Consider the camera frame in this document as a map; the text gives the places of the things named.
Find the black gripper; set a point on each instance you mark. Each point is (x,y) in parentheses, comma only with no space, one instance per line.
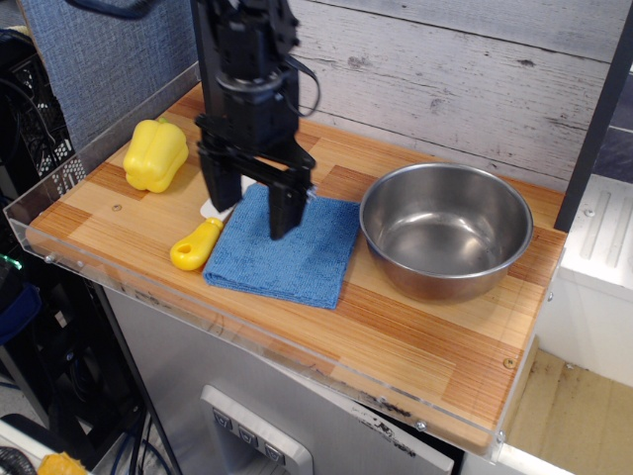
(254,134)

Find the yellow handled toy knife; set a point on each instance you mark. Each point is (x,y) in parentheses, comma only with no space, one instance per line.
(193,251)

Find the blue cloth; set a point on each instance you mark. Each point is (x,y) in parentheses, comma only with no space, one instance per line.
(306,266)

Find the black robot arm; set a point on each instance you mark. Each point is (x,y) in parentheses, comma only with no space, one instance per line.
(244,39)

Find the metal bowl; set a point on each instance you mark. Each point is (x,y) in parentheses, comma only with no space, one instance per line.
(443,232)

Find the yellow toy bell pepper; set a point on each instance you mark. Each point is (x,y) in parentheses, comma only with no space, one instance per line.
(156,152)

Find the stainless steel cabinet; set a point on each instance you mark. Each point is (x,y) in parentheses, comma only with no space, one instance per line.
(182,367)

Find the blue fabric panel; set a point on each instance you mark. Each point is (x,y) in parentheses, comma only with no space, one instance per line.
(109,73)

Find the black plastic crate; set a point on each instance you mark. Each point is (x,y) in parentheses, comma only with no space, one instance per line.
(34,136)

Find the grey dispenser button panel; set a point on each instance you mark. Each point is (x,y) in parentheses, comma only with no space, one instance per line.
(257,433)

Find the yellow object at bottom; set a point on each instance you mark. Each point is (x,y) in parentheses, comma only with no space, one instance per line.
(61,464)

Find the clear acrylic table guard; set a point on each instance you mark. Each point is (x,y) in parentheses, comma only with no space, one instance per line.
(452,368)

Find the white ridged appliance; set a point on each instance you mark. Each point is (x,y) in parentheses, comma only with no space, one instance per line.
(586,319)

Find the dark grey right post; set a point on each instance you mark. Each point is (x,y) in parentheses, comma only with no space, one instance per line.
(614,83)

